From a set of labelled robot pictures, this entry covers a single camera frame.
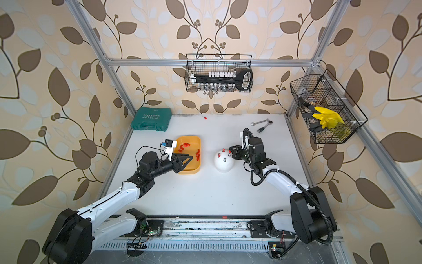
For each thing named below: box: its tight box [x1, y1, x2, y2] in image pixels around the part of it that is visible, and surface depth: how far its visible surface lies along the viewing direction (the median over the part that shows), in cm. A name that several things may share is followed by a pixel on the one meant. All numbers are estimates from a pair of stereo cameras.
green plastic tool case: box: [130, 106, 172, 132], surface depth 115 cm
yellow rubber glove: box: [312, 106, 345, 130], surface depth 68 cm
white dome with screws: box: [213, 149, 236, 174], surface depth 89 cm
